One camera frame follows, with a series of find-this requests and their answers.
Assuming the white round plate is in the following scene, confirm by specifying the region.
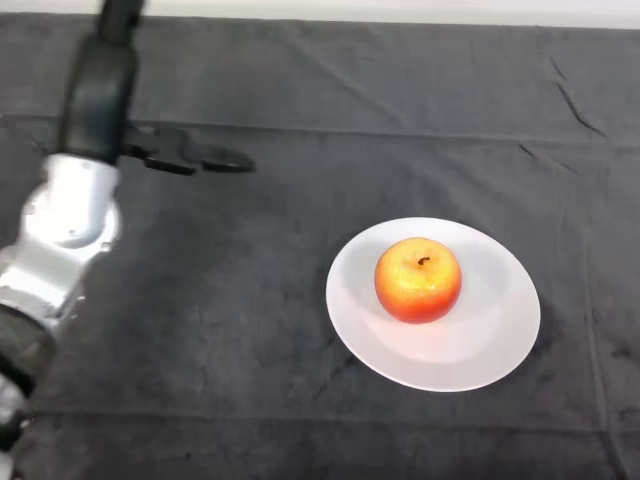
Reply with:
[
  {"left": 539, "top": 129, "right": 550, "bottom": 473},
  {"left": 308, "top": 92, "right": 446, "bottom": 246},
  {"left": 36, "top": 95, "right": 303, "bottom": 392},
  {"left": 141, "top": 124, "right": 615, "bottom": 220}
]
[{"left": 325, "top": 216, "right": 542, "bottom": 393}]

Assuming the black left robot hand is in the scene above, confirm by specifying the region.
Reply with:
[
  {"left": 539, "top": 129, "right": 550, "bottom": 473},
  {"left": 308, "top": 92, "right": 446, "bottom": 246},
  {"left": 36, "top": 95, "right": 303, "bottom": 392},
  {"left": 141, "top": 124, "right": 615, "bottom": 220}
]
[{"left": 55, "top": 0, "right": 258, "bottom": 177}]

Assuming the red yellow apple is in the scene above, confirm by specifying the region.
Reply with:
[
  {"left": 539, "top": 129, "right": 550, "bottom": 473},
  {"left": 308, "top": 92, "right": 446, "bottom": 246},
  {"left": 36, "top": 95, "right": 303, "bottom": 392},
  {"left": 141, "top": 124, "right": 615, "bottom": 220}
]
[{"left": 374, "top": 238, "right": 462, "bottom": 325}]

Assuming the black table cloth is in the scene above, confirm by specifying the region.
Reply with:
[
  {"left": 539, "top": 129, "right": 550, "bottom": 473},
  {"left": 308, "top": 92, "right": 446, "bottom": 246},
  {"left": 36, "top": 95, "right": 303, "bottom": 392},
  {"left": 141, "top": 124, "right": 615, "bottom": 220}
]
[{"left": 0, "top": 12, "right": 640, "bottom": 480}]

